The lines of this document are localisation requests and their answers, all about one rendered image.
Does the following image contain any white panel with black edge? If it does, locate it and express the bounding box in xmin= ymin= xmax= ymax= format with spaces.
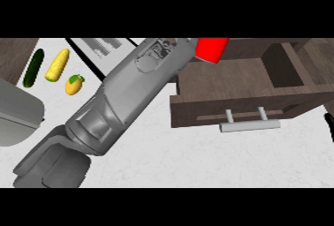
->
xmin=64 ymin=37 xmax=148 ymax=83

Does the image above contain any brown wooden panel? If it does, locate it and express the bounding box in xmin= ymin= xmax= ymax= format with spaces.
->
xmin=0 ymin=37 xmax=40 ymax=87

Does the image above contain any brown wooden cabinet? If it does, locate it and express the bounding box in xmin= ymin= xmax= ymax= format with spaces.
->
xmin=224 ymin=37 xmax=334 ymax=89

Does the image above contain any yellow mango with green leaf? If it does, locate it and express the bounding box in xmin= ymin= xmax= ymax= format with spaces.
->
xmin=64 ymin=73 xmax=86 ymax=96

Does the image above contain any grey drawer handle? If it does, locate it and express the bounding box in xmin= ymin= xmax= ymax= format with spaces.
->
xmin=218 ymin=106 xmax=283 ymax=133

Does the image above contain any green cucumber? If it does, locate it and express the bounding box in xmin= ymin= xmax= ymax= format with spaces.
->
xmin=23 ymin=48 xmax=46 ymax=89

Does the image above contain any grey rounded appliance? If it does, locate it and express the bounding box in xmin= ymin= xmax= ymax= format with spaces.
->
xmin=0 ymin=77 xmax=48 ymax=147

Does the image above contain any brown wooden drawer front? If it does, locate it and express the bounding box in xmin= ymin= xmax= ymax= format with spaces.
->
xmin=169 ymin=87 xmax=334 ymax=129

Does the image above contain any yellow corn cob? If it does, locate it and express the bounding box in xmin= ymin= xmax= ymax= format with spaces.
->
xmin=43 ymin=48 xmax=73 ymax=83

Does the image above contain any brown wooden drawer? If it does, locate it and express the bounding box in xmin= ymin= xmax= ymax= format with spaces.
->
xmin=175 ymin=42 xmax=326 ymax=97
xmin=169 ymin=87 xmax=334 ymax=129

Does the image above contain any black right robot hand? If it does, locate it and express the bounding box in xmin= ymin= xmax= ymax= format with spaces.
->
xmin=323 ymin=112 xmax=334 ymax=137

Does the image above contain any red can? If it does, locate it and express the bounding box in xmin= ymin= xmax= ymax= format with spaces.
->
xmin=194 ymin=37 xmax=231 ymax=64

